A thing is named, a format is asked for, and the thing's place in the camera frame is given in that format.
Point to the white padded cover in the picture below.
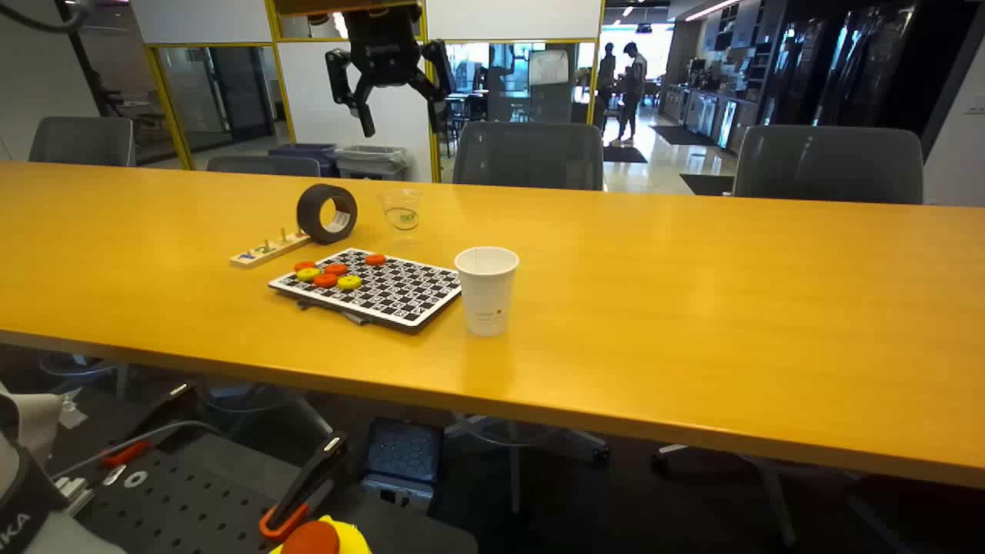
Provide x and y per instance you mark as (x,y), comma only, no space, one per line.
(31,417)

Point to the black slanted pole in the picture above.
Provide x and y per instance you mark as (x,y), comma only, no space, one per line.
(93,73)

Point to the black white marker board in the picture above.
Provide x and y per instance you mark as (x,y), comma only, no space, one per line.
(410,292)

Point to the wooden number puzzle board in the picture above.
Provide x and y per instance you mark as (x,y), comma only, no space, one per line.
(269,251)

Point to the white paper cup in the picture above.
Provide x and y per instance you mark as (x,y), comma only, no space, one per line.
(486,292)

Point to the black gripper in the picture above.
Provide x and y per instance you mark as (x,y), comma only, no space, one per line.
(386,51)

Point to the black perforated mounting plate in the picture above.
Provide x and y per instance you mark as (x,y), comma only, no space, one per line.
(196,503)

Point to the black glass cabinet row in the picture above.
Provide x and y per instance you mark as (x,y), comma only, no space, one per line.
(850,61)

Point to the dark floor mat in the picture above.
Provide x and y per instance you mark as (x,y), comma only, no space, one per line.
(678,132)
(623,156)
(709,182)

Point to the blue grey floor box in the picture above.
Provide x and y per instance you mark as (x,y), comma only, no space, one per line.
(402,464)

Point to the person in dark clothes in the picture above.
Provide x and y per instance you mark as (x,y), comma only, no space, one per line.
(605,82)

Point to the dark grey swivel chair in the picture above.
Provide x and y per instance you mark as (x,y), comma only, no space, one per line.
(523,451)
(719,482)

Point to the black tape roll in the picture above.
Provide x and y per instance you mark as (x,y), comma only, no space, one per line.
(309,209)

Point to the dark grey labelled housing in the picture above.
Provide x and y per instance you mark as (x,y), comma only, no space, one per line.
(25,511)

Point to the clear plastic cup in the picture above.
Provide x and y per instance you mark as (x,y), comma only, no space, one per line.
(402,212)

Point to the yellow red emergency stop button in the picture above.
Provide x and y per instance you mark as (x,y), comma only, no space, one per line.
(326,536)

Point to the person in grey shirt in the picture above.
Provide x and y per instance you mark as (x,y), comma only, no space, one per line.
(631,90)

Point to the yellow framed partition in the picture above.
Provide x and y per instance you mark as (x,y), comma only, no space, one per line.
(304,112)

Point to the orange black clamp tool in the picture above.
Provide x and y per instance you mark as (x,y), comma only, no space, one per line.
(304,493)

